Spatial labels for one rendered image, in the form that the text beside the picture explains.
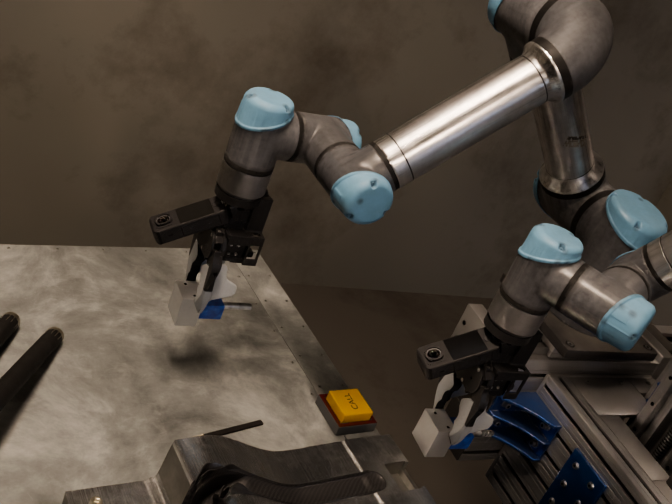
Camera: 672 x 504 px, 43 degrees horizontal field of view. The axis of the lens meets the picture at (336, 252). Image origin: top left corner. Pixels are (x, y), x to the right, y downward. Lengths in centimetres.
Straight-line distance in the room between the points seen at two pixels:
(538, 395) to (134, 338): 73
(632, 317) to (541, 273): 13
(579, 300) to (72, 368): 78
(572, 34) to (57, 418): 91
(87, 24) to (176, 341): 133
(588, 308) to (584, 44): 36
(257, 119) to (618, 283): 53
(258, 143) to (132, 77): 153
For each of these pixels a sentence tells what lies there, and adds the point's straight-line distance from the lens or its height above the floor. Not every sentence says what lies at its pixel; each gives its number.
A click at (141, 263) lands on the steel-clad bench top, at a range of 170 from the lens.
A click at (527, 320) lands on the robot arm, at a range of 121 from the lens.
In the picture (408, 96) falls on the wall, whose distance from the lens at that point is 306.
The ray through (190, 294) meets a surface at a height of 96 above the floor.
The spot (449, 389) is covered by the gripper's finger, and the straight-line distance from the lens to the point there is 132.
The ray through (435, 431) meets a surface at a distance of 132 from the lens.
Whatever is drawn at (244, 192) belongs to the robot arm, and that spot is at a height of 117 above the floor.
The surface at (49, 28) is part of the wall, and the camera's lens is 263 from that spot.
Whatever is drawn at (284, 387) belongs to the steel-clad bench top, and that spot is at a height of 80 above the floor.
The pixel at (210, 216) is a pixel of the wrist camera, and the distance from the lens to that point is 128.
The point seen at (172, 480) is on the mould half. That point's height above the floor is 90.
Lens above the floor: 173
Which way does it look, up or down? 28 degrees down
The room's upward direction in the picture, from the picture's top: 23 degrees clockwise
